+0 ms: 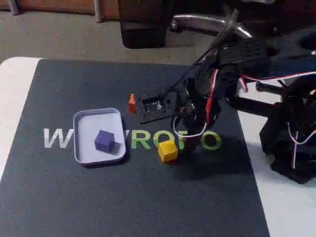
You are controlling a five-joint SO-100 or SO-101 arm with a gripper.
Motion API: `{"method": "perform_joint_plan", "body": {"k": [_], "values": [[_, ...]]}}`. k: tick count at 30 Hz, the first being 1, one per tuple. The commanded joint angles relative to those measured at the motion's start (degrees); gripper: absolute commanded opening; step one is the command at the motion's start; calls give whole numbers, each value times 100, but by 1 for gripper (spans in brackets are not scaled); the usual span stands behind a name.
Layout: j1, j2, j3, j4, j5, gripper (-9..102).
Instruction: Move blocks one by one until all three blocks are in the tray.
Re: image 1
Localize yellow wooden cube block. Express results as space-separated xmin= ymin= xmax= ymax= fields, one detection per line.
xmin=158 ymin=140 xmax=179 ymax=164

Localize orange wooden cube block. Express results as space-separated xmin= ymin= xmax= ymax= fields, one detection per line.
xmin=127 ymin=93 xmax=138 ymax=114

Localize purple wooden cube block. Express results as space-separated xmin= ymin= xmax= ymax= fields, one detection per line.
xmin=94 ymin=129 xmax=117 ymax=152

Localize white shallow rectangular tray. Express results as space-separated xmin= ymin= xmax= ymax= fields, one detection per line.
xmin=73 ymin=107 xmax=127 ymax=166

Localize black table clamp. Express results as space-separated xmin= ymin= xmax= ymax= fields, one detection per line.
xmin=225 ymin=81 xmax=282 ymax=117

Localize dark mat with printed letters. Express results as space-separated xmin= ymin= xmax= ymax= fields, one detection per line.
xmin=0 ymin=58 xmax=271 ymax=237

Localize chrome office chair base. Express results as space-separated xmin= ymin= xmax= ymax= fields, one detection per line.
xmin=170 ymin=9 xmax=253 ymax=40

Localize grey metal leg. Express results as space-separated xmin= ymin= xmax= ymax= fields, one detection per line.
xmin=94 ymin=0 xmax=104 ymax=23
xmin=7 ymin=0 xmax=20 ymax=15

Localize brown wooden board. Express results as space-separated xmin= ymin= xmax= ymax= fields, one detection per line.
xmin=0 ymin=0 xmax=119 ymax=15

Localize white looped cable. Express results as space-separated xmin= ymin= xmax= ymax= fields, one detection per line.
xmin=172 ymin=115 xmax=208 ymax=138

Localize black camera cable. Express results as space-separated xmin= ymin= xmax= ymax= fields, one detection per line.
xmin=158 ymin=9 xmax=238 ymax=102

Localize black camera mount frame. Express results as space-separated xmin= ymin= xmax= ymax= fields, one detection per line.
xmin=138 ymin=91 xmax=180 ymax=124

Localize red white striped servo cable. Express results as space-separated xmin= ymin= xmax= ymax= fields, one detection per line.
xmin=238 ymin=71 xmax=316 ymax=169

